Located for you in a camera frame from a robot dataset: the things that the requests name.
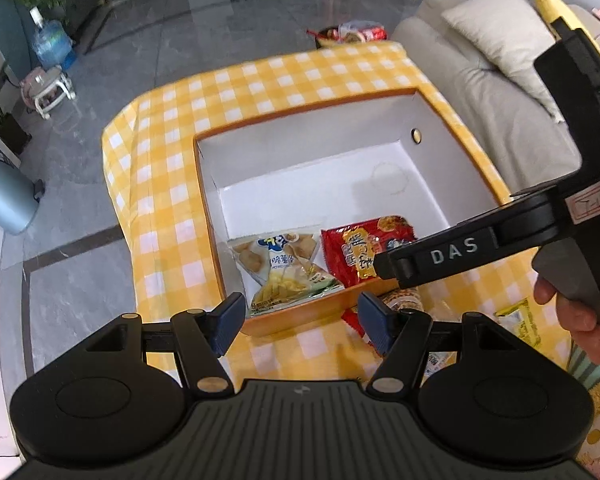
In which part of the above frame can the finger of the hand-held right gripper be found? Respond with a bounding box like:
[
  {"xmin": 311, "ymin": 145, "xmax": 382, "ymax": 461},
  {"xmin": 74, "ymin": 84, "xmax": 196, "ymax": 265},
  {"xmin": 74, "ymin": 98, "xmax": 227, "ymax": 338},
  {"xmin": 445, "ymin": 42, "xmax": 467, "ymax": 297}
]
[{"xmin": 374, "ymin": 192, "xmax": 571, "ymax": 287}]

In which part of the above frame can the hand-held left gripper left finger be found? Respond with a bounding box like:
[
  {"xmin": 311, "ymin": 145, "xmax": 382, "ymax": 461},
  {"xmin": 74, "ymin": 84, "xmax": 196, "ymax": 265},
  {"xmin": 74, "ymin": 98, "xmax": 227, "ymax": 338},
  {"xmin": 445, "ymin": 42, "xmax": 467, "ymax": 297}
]
[{"xmin": 82, "ymin": 292, "xmax": 246, "ymax": 395}]

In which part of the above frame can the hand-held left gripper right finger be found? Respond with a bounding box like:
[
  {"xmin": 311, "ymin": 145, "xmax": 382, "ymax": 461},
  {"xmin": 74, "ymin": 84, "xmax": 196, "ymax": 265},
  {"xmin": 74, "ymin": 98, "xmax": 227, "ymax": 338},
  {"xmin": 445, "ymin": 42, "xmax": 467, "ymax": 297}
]
[{"xmin": 357, "ymin": 292, "xmax": 523, "ymax": 396}]

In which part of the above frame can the small red snack packet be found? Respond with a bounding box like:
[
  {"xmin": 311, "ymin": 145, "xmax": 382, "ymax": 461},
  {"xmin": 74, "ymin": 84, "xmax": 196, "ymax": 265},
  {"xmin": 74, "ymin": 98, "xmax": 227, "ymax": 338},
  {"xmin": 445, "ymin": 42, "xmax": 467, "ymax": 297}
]
[{"xmin": 341, "ymin": 307, "xmax": 381, "ymax": 348}]

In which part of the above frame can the white green chips packet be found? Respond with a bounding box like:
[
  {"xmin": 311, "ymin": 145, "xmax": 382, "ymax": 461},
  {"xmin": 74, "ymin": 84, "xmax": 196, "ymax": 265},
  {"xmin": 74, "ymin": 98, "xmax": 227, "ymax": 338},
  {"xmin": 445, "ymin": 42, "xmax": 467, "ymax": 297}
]
[{"xmin": 228, "ymin": 230, "xmax": 346, "ymax": 317}]

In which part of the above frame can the large red snack packet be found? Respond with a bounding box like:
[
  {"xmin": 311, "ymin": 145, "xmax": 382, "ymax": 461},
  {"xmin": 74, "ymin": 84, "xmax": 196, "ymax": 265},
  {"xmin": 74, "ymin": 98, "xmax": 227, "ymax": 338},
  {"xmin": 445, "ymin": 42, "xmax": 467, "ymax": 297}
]
[{"xmin": 321, "ymin": 215, "xmax": 418, "ymax": 288}]

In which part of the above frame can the yellow snack packet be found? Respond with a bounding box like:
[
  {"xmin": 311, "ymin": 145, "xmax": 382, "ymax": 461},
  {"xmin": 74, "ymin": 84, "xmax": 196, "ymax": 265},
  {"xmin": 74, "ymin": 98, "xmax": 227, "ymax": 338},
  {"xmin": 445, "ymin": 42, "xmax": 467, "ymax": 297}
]
[{"xmin": 495, "ymin": 300, "xmax": 543, "ymax": 346}]

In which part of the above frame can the orange cardboard box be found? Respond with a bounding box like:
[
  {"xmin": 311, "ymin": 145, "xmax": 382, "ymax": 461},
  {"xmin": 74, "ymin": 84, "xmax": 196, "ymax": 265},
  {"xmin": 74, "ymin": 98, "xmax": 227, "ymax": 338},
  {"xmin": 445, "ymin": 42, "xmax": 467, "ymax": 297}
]
[{"xmin": 192, "ymin": 87, "xmax": 513, "ymax": 338}]

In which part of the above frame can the basket of snacks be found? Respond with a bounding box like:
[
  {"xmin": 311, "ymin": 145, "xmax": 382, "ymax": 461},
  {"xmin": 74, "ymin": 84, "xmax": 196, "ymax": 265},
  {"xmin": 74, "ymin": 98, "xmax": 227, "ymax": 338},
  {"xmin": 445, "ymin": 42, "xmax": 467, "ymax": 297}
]
[{"xmin": 307, "ymin": 20, "xmax": 388, "ymax": 51}]

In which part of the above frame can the person's right hand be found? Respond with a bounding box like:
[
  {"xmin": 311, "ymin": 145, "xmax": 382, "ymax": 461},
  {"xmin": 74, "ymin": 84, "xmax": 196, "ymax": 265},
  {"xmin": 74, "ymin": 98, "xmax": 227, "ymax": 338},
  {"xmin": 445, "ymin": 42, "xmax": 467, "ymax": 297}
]
[{"xmin": 534, "ymin": 275, "xmax": 600, "ymax": 366}]

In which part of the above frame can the white blue snack packet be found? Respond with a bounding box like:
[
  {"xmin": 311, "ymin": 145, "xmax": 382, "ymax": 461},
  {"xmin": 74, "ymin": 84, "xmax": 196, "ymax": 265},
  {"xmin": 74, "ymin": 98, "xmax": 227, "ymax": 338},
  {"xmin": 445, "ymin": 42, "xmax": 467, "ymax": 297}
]
[{"xmin": 425, "ymin": 352, "xmax": 456, "ymax": 378}]

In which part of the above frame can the grey pillow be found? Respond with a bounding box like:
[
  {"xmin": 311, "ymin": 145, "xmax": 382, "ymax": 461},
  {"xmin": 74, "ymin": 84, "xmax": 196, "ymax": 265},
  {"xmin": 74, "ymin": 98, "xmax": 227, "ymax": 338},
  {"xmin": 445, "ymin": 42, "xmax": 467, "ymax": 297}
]
[{"xmin": 440, "ymin": 0, "xmax": 563, "ymax": 123}]

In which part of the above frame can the yellow pillow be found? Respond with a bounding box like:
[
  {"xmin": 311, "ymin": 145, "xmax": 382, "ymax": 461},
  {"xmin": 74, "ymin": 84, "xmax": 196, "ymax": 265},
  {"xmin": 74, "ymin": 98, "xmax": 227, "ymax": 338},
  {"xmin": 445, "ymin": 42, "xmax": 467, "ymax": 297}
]
[{"xmin": 531, "ymin": 0, "xmax": 600, "ymax": 61}]

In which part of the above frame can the yellow checked tablecloth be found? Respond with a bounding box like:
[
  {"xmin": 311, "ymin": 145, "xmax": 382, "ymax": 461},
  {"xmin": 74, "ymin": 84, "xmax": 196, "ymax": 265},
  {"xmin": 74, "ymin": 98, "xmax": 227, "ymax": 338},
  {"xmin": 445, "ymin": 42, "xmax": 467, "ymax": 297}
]
[{"xmin": 101, "ymin": 40, "xmax": 581, "ymax": 396}]

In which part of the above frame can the grey sofa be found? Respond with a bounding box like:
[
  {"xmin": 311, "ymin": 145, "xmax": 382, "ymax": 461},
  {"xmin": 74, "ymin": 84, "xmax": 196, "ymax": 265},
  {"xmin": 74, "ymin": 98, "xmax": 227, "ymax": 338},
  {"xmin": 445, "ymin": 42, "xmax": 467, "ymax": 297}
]
[{"xmin": 390, "ymin": 0, "xmax": 600, "ymax": 201}]

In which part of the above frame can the grey trash can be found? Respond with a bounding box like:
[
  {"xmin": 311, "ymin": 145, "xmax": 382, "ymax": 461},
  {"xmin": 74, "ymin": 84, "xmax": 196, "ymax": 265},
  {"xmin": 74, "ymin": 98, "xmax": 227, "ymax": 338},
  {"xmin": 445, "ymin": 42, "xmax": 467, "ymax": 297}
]
[{"xmin": 0, "ymin": 130, "xmax": 46, "ymax": 236}]

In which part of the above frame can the potted plant with black pot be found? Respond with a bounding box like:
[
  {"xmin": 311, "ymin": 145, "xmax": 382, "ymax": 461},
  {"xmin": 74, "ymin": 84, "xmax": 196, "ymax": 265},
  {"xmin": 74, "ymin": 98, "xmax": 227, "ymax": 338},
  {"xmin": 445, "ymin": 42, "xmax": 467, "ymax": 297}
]
[{"xmin": 0, "ymin": 67, "xmax": 33, "ymax": 156}]

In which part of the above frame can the white stool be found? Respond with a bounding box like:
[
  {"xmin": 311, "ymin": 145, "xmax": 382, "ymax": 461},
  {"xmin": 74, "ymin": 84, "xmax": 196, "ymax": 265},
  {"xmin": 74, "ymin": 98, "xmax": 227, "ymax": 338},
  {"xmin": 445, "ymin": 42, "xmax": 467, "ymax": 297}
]
[{"xmin": 20, "ymin": 67, "xmax": 77, "ymax": 120}]

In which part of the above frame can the blue water bottle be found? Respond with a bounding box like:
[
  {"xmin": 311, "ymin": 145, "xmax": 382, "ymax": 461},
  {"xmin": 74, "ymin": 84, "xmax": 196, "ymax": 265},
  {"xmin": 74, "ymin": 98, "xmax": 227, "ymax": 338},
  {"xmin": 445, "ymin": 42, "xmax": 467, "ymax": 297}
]
[{"xmin": 29, "ymin": 7, "xmax": 78, "ymax": 71}]

